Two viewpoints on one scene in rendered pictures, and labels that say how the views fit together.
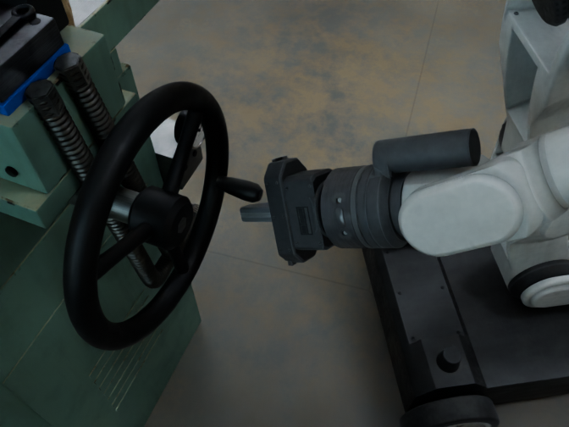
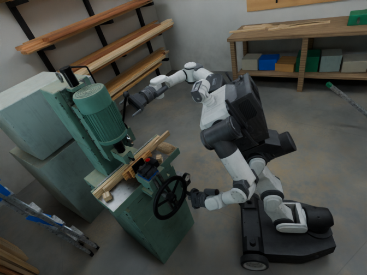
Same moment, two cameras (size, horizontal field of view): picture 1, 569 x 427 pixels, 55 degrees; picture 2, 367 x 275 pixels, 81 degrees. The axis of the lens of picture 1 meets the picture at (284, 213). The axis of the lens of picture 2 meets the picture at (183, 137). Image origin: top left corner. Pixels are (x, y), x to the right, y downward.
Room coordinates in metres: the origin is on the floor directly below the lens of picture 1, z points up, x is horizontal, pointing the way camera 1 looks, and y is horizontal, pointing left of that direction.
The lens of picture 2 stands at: (-0.33, -0.42, 1.90)
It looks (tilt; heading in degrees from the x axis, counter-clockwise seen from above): 38 degrees down; 27
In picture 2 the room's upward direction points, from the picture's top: 17 degrees counter-clockwise
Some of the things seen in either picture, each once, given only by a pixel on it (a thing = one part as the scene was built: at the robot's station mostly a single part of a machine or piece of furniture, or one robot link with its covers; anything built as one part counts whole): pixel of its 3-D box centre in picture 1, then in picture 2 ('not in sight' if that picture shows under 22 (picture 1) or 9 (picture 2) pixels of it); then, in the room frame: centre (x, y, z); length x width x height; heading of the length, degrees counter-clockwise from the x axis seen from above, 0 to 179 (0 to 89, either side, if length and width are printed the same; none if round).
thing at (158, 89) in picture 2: not in sight; (156, 91); (0.76, 0.23, 1.32); 0.11 x 0.11 x 0.11; 68
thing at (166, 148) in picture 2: not in sight; (165, 146); (0.68, 0.26, 0.92); 0.14 x 0.09 x 0.04; 68
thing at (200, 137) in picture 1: (190, 131); (185, 177); (0.63, 0.15, 0.65); 0.06 x 0.04 x 0.08; 158
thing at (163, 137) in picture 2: not in sight; (140, 158); (0.55, 0.41, 0.92); 0.62 x 0.02 x 0.04; 158
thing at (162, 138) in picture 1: (161, 148); (181, 179); (0.66, 0.22, 0.58); 0.12 x 0.08 x 0.08; 68
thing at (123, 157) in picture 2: not in sight; (123, 154); (0.48, 0.46, 1.03); 0.14 x 0.07 x 0.09; 68
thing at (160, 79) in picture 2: not in sight; (161, 84); (0.81, 0.21, 1.34); 0.13 x 0.07 x 0.09; 143
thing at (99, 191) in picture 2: not in sight; (130, 163); (0.49, 0.46, 0.92); 0.60 x 0.02 x 0.05; 158
